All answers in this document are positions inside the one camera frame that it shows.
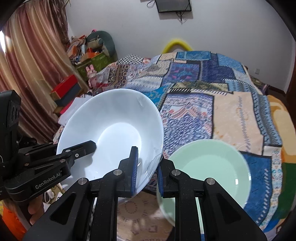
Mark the brown striped curtain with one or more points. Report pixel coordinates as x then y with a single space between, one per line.
35 61

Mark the mint green bowl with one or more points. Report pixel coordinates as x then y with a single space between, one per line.
215 159

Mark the dark blue box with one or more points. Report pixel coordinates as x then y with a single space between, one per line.
69 96

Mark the beige green fleece blanket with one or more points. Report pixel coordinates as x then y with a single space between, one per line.
283 165

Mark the person's left hand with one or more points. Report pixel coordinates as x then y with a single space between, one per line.
35 209

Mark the green cardboard box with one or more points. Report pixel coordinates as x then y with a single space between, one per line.
99 62

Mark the wall mounted black screen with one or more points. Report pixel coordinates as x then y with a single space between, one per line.
166 6

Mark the pink bunny toy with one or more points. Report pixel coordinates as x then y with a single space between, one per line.
91 75

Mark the yellow ring object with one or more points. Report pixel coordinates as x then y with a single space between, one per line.
176 44

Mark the grey green plush toy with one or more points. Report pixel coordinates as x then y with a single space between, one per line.
101 41

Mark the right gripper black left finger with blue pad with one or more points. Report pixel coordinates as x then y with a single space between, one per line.
88 209

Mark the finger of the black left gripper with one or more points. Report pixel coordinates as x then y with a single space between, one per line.
44 157

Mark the white folded cloth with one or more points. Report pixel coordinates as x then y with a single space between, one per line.
71 108

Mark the white bowl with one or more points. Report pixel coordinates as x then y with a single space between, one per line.
116 120

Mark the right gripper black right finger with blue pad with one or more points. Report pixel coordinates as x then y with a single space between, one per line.
203 209

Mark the orange garment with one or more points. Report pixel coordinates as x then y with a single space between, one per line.
12 222

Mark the patchwork patterned tablecloth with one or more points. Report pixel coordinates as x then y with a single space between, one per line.
203 95

